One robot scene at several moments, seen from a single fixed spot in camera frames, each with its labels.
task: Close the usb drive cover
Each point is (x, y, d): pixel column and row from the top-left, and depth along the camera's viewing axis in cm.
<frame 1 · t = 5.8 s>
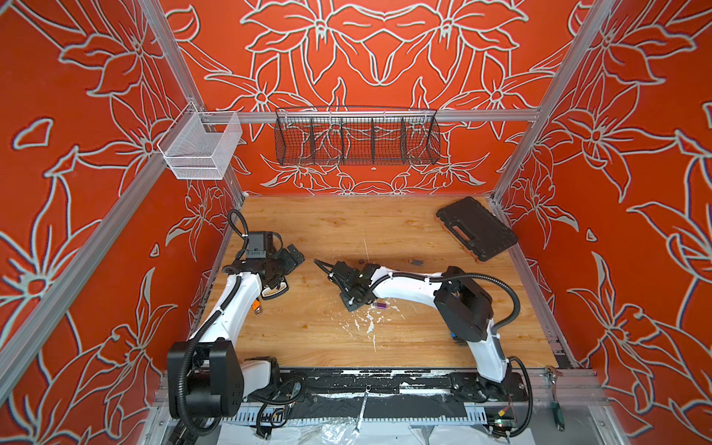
left hand: (294, 260, 86), fingers open
right hand: (350, 296, 90), fingers open
black plastic tool case: (481, 233, 104), point 4 cm above the table
purple usb drive: (381, 305, 89), on the table

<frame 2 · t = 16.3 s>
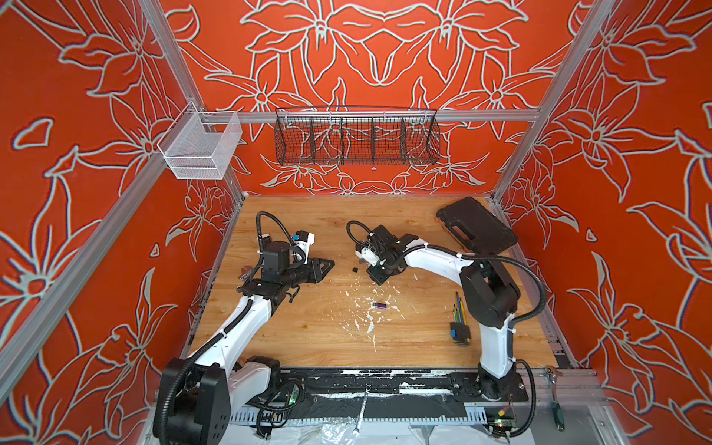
left hand: (331, 261, 80), fingers open
right hand: (372, 270, 93), fingers closed
the named things where they were.

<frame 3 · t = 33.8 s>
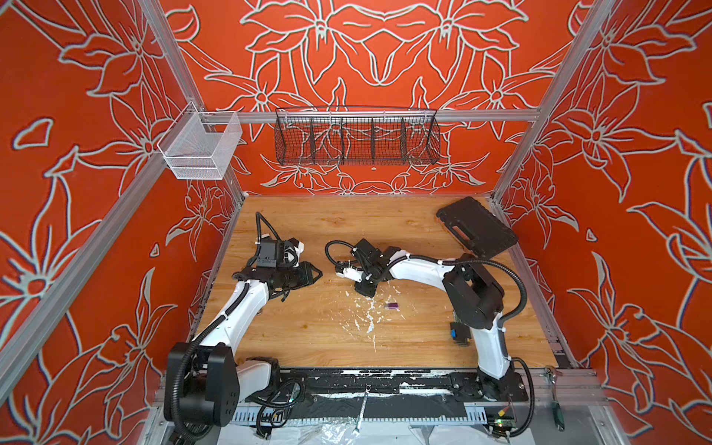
left hand: (317, 272, 84), fingers open
right hand: (358, 281, 93), fingers closed
purple usb drive: (392, 306, 89), on the table
the other named things where they were.

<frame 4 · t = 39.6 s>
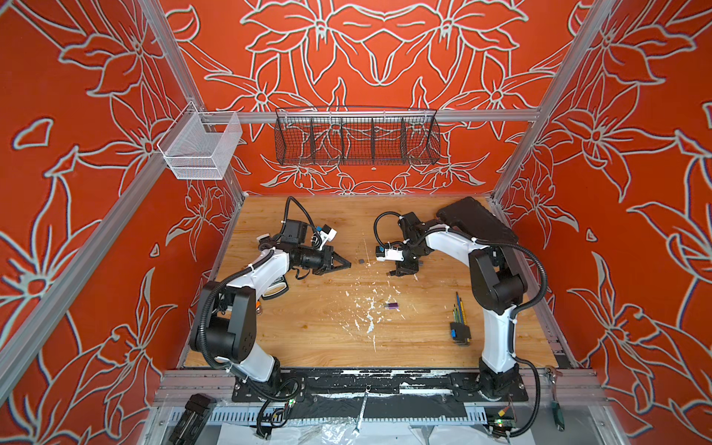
left hand: (347, 263, 82), fingers closed
right hand: (399, 260, 97), fingers open
the named things where they were.

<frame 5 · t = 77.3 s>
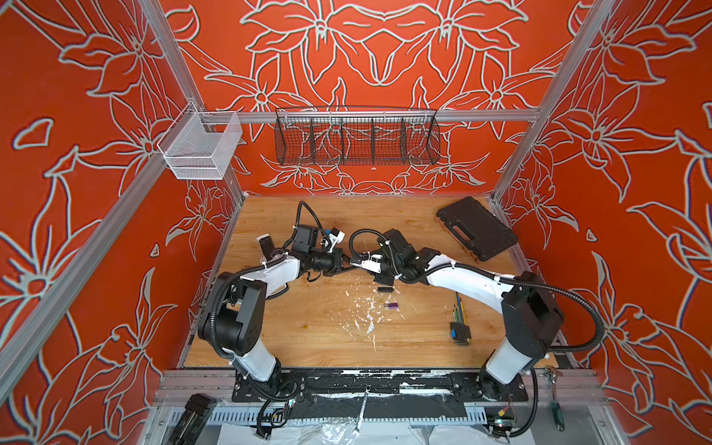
left hand: (358, 265, 85), fingers closed
right hand: (368, 260, 86), fingers closed
black usb drive: (386, 289, 95), on the table
the other named things where they were.

